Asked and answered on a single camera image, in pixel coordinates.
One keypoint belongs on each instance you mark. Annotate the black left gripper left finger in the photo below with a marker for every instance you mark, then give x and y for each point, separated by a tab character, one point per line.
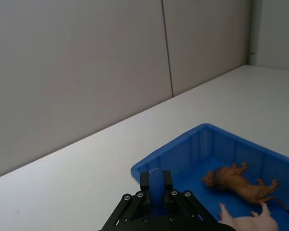
145	192

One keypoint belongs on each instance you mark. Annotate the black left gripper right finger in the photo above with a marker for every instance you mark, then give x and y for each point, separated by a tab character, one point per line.
168	192

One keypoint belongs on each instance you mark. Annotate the blue plastic bin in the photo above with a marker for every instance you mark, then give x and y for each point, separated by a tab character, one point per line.
197	154

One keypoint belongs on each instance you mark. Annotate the brown toy lion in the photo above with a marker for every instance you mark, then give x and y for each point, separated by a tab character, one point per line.
240	185

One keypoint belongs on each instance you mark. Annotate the pink toy pig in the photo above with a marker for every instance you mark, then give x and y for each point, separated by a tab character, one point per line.
253	221

